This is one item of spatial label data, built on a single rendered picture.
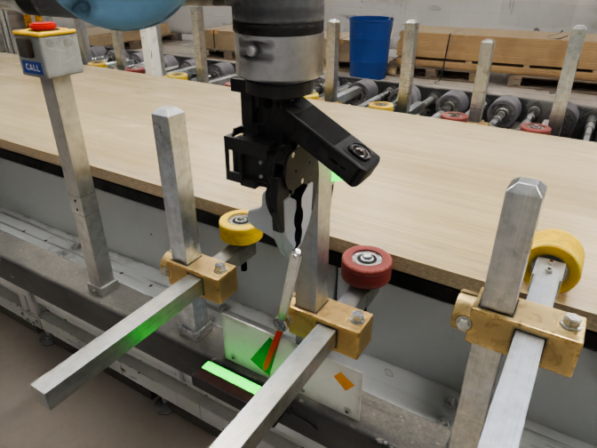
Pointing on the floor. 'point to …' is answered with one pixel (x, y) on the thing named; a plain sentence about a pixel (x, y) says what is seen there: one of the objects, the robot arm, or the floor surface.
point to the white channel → (151, 51)
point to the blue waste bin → (370, 45)
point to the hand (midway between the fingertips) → (295, 247)
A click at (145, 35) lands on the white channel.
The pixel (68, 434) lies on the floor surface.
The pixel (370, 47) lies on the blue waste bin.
